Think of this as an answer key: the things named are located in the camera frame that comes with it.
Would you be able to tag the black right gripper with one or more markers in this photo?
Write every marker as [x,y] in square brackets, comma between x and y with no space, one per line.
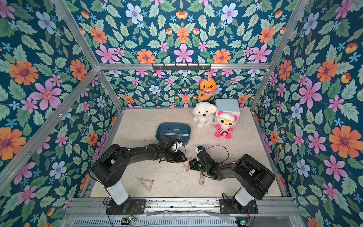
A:
[197,163]

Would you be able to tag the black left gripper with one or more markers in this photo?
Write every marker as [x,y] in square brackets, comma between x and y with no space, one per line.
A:
[178,158]

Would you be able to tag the brown long straight ruler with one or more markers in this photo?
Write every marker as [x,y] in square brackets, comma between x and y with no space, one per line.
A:
[201,179]

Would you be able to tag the brown small triangle ruler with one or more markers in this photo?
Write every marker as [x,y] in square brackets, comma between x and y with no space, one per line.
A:
[186,164]

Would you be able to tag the teal plastic storage box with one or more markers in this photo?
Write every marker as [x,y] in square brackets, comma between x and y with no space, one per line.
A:
[178,131]

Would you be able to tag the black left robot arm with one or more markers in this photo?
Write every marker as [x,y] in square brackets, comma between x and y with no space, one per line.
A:
[110,166]

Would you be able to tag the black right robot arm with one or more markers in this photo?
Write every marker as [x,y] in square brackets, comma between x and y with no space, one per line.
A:
[255,178]

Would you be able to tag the light blue cube box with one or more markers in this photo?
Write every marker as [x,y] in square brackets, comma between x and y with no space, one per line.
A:
[227,106]

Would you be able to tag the pink white plush doll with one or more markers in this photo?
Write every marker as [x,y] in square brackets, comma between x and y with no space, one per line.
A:
[225,123]

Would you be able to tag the white plush dog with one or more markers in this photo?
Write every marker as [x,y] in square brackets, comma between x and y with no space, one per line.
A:
[204,114]

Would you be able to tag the orange plush monster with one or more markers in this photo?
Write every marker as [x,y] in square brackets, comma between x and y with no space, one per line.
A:
[208,89]

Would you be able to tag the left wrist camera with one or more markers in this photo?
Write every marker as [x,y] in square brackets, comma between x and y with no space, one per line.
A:
[176,146]

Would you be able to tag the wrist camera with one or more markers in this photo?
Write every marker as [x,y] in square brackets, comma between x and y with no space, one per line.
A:
[176,146]
[199,149]

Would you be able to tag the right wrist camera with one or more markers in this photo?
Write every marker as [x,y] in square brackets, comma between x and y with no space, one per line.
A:
[199,149]

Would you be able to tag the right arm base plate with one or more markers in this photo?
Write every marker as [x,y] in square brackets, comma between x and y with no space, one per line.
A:
[231,206]

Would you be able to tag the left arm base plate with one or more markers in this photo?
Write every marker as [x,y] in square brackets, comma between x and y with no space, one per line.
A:
[130,206]

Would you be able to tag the black wall hook rail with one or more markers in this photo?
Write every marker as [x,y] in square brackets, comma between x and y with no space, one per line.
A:
[177,67]

